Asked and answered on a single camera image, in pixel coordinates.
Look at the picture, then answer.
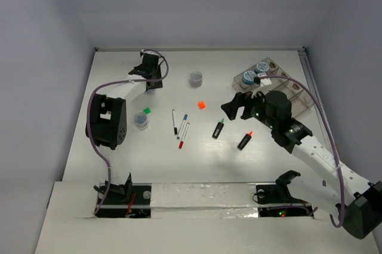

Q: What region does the green highlighter black body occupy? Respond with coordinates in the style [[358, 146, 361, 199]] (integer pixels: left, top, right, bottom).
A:
[[212, 118, 224, 139]]

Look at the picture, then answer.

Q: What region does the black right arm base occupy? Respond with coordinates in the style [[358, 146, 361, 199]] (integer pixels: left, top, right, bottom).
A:
[[252, 170, 315, 218]]

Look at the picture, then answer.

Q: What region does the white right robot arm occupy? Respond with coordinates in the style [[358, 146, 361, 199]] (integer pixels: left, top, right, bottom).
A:
[[221, 91, 381, 239]]

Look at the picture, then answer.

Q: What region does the clear plastic organizer tray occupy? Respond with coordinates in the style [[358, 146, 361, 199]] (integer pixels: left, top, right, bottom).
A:
[[232, 57, 314, 118]]

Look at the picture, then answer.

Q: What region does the orange highlighter black body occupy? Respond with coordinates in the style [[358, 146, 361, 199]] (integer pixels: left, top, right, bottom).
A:
[[237, 131, 253, 151]]

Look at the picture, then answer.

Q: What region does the clear jar of clips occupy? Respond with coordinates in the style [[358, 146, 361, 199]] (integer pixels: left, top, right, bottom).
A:
[[146, 89, 156, 96], [133, 112, 149, 130], [189, 71, 203, 88]]

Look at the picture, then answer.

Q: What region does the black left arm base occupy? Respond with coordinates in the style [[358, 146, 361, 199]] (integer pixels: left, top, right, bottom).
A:
[[94, 174, 152, 219]]

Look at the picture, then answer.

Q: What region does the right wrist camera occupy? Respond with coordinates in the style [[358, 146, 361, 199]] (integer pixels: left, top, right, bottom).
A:
[[254, 73, 272, 87]]

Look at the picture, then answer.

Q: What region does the blue capped white marker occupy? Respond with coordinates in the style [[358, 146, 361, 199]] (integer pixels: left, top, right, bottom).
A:
[[177, 114, 188, 140]]

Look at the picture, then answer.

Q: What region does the orange highlighter cap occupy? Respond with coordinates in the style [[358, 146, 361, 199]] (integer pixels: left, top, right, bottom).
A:
[[198, 101, 206, 109]]

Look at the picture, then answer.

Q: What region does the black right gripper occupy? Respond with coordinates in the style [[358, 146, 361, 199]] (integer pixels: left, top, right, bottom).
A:
[[220, 86, 277, 130]]

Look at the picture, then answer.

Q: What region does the blue cleaning gel jar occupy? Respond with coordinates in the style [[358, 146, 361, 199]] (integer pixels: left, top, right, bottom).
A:
[[254, 62, 269, 75], [240, 70, 257, 88]]

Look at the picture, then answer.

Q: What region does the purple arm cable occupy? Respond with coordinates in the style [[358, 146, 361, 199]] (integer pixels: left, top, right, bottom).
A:
[[253, 75, 349, 228], [89, 49, 171, 216]]

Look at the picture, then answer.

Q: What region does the red capped white marker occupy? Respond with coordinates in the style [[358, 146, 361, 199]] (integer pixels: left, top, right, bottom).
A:
[[178, 123, 190, 149]]

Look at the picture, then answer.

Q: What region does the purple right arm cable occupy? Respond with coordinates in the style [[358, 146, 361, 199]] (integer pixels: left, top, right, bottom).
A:
[[253, 75, 349, 228]]

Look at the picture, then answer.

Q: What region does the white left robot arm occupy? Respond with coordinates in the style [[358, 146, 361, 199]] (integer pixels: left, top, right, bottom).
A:
[[85, 50, 167, 150]]

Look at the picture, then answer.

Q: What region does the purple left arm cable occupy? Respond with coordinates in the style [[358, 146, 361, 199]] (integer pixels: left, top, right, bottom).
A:
[[89, 49, 171, 216]]

